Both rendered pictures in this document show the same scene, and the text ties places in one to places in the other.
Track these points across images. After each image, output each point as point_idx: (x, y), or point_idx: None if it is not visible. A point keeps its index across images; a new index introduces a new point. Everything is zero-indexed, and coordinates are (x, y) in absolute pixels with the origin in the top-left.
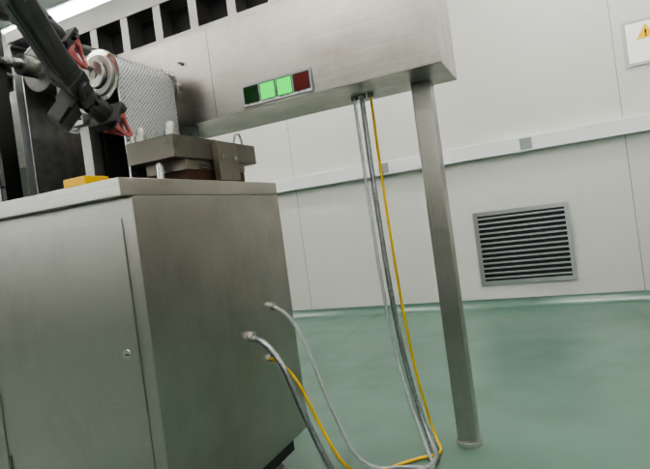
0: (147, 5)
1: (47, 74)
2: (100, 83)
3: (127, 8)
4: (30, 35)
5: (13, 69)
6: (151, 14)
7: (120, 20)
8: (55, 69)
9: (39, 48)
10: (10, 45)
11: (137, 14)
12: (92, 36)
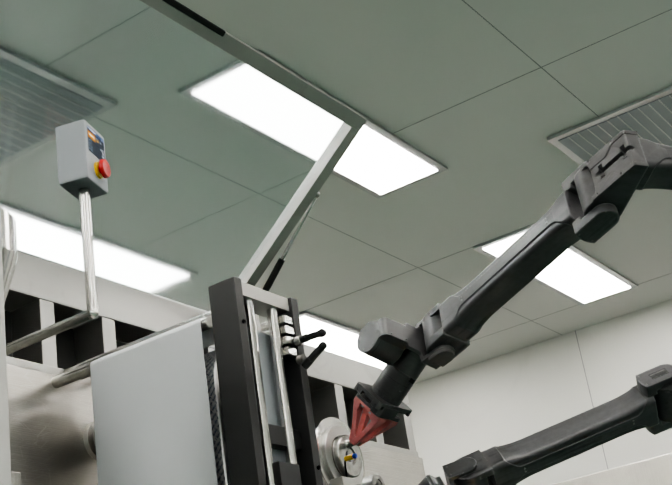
0: (152, 325)
1: (499, 471)
2: (359, 474)
3: (118, 307)
4: (594, 446)
5: (204, 364)
6: (129, 335)
7: (103, 319)
8: (531, 475)
9: (569, 456)
10: (211, 324)
11: (128, 326)
12: (45, 311)
